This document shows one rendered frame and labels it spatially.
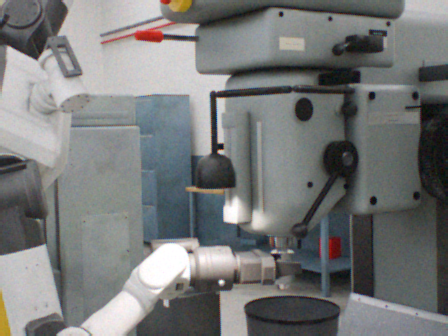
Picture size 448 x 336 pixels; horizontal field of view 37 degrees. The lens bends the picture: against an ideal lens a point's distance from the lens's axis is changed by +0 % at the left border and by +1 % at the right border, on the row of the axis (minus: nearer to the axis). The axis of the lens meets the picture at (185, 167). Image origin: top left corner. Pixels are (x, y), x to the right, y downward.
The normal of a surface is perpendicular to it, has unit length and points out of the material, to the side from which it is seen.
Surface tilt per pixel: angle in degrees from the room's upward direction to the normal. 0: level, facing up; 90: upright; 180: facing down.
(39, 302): 80
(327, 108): 90
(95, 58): 90
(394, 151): 90
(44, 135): 58
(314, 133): 90
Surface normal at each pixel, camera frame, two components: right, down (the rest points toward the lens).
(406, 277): -0.83, 0.05
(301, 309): -0.40, 0.00
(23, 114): 0.63, -0.52
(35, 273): 0.51, -0.15
